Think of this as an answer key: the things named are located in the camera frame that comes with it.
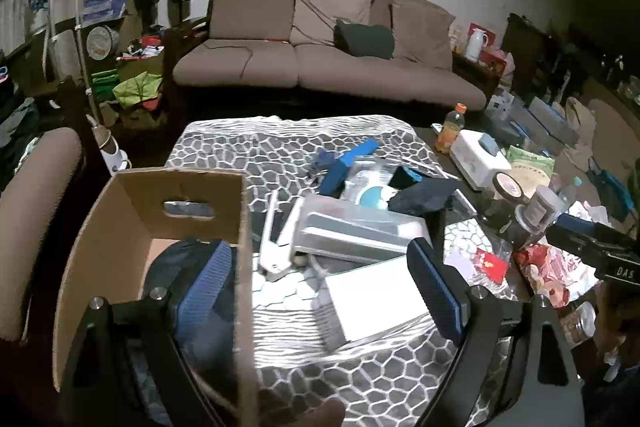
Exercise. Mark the white plastic tongs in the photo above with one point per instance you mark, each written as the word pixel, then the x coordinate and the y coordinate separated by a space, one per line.
pixel 272 242

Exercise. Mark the round white tin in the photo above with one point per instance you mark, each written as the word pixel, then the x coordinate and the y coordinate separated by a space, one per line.
pixel 101 42

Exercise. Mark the red envelope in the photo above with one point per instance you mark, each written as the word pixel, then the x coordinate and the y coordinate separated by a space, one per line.
pixel 491 264

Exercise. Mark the stack of blue packets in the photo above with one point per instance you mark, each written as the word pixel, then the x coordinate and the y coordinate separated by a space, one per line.
pixel 106 3

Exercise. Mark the white flat box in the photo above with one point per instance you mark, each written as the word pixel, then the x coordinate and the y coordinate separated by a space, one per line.
pixel 372 302

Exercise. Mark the clear water bottle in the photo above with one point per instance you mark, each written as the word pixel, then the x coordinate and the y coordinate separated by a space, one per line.
pixel 570 192

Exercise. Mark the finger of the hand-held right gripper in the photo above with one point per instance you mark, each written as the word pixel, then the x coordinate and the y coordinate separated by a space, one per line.
pixel 570 229

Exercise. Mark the brown armchair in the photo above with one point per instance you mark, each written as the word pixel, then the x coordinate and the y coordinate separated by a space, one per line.
pixel 35 207

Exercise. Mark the small dark blue clip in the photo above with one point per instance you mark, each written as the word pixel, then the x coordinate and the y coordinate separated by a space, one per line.
pixel 322 164

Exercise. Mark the green snack packet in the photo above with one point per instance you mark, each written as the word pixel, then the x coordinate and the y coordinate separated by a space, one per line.
pixel 532 167

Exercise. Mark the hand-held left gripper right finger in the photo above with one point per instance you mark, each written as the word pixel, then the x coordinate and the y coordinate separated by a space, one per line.
pixel 436 294

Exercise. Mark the brown cardboard box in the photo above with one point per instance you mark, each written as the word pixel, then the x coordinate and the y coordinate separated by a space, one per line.
pixel 115 227

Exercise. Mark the dark navy cloth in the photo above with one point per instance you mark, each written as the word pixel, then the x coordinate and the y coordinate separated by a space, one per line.
pixel 425 197

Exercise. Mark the beige sofa pillow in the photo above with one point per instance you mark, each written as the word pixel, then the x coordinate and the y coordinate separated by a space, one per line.
pixel 425 32
pixel 330 7

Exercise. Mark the jar with brown lid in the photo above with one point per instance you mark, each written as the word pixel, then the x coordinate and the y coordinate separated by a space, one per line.
pixel 507 187

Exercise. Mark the brown sofa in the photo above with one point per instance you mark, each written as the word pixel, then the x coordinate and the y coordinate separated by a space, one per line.
pixel 260 62

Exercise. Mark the clear bag with teal disc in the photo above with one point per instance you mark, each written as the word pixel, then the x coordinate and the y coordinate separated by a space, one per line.
pixel 372 187

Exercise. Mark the orange drink bottle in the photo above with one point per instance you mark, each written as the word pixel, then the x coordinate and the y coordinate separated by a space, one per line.
pixel 450 129

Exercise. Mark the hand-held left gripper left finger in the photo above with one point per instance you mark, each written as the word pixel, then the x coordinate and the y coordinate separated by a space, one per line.
pixel 205 287

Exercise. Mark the metal tin can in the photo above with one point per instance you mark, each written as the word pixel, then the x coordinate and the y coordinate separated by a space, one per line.
pixel 584 324

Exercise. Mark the white thermos jug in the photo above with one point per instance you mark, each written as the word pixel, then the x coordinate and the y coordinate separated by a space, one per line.
pixel 476 43

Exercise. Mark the white tissue box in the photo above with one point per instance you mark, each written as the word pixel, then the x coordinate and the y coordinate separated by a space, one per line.
pixel 475 159

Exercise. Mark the red and white snack bag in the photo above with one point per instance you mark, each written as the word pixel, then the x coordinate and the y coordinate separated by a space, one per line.
pixel 555 272

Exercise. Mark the blue plastic tool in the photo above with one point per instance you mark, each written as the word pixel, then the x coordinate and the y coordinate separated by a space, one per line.
pixel 345 167

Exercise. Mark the dark blue fabric bag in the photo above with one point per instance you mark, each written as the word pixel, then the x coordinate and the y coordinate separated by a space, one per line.
pixel 165 264

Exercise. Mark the dark grey cushion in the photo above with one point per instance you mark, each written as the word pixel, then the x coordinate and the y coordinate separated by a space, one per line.
pixel 365 39

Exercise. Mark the green bag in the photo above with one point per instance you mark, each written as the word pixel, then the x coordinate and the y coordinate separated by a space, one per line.
pixel 137 88

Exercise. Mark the person's right hand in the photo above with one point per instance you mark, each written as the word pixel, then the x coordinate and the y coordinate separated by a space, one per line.
pixel 617 322

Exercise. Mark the silver metal tray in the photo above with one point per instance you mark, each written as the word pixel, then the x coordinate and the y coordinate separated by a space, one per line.
pixel 357 232

